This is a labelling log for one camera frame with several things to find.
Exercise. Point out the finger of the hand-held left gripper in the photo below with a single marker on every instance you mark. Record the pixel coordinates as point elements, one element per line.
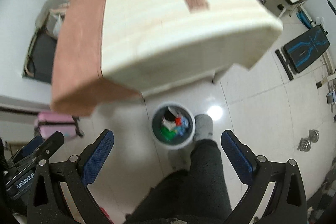
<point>53,141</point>
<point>30,145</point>

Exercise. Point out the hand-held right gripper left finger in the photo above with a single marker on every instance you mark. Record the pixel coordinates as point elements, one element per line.
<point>99,158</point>

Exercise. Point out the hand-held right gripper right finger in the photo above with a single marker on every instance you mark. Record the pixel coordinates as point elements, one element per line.
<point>236,158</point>

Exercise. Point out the white bin with black bag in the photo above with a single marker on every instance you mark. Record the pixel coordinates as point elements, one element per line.
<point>173,145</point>

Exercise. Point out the green plastic packet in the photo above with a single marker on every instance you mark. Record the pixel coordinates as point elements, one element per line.
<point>166,134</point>

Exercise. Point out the pink suitcase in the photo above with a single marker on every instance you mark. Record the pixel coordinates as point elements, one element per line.
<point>56,125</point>

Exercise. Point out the grey slipper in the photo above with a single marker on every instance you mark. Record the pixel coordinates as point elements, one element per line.
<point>178,158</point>
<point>204,127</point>

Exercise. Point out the person's dark fleece pants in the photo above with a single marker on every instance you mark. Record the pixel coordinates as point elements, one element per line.
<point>189,187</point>

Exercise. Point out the metal dumbbell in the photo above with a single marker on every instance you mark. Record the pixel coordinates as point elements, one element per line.
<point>309,138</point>

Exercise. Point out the grey folding chair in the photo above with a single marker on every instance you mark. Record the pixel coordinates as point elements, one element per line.
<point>39,56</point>

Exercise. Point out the pink-brown table runner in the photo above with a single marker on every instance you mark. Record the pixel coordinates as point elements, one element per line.
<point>78,43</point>

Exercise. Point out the grey cloth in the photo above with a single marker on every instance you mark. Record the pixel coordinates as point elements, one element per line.
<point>56,22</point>

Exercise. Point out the black and blue workout bench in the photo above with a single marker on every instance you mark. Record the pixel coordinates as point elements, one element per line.
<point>305,49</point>

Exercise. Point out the blue plastic object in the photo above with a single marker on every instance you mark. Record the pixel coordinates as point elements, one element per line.
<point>304,19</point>

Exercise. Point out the brown rectangular patch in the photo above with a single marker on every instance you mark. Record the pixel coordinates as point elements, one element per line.
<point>195,1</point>

